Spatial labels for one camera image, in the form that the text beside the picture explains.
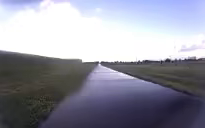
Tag dark wet asphalt path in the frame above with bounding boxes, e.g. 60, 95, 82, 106
39, 63, 205, 128

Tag distant row of trees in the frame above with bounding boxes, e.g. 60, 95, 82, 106
99, 56, 205, 65

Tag flat grass field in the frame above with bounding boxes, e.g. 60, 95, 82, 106
101, 60, 205, 100

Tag grass embankment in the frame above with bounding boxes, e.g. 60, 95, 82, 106
0, 48, 98, 128

